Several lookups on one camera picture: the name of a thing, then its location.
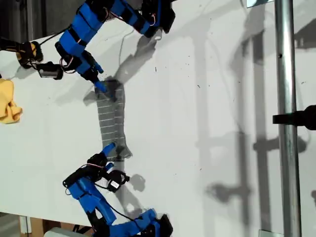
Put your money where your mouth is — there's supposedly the white box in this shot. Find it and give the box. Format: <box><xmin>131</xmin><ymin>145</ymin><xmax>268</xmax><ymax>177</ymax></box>
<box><xmin>43</xmin><ymin>227</ymin><xmax>93</xmax><ymax>237</ymax></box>

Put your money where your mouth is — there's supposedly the black and yellow tool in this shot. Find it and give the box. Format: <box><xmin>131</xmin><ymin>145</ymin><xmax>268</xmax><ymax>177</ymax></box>
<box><xmin>0</xmin><ymin>37</ymin><xmax>44</xmax><ymax>70</ymax></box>

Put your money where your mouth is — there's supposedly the steel post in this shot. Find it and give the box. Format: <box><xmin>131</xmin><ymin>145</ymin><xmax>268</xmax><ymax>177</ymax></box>
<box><xmin>274</xmin><ymin>0</ymin><xmax>302</xmax><ymax>237</ymax></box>

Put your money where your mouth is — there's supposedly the white table leg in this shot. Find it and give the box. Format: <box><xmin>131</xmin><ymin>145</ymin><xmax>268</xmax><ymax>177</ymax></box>
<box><xmin>19</xmin><ymin>215</ymin><xmax>32</xmax><ymax>235</ymax></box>

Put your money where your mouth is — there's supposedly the black camera cable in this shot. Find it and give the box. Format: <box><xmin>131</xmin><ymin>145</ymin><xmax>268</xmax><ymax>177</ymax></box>
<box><xmin>111</xmin><ymin>206</ymin><xmax>139</xmax><ymax>221</ymax></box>
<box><xmin>37</xmin><ymin>27</ymin><xmax>72</xmax><ymax>46</ymax></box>

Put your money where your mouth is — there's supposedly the yellow cloth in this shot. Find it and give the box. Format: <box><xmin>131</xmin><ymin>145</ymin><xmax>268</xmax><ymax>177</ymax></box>
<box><xmin>0</xmin><ymin>78</ymin><xmax>23</xmax><ymax>124</ymax></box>

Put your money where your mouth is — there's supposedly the grey striped towel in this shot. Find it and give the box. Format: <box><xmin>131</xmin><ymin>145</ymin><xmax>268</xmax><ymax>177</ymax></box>
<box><xmin>93</xmin><ymin>76</ymin><xmax>133</xmax><ymax>162</ymax></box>

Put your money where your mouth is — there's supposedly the black clamp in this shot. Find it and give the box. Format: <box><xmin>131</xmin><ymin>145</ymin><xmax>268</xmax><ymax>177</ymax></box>
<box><xmin>272</xmin><ymin>105</ymin><xmax>316</xmax><ymax>131</ymax></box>

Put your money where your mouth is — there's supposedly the brown cardboard box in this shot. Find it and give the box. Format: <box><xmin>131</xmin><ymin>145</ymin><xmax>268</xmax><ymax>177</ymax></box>
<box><xmin>31</xmin><ymin>217</ymin><xmax>93</xmax><ymax>237</ymax></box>

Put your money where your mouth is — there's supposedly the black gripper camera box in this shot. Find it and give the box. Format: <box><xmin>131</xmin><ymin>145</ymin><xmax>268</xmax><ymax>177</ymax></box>
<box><xmin>106</xmin><ymin>169</ymin><xmax>130</xmax><ymax>193</ymax></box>
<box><xmin>37</xmin><ymin>61</ymin><xmax>64</xmax><ymax>80</ymax></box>

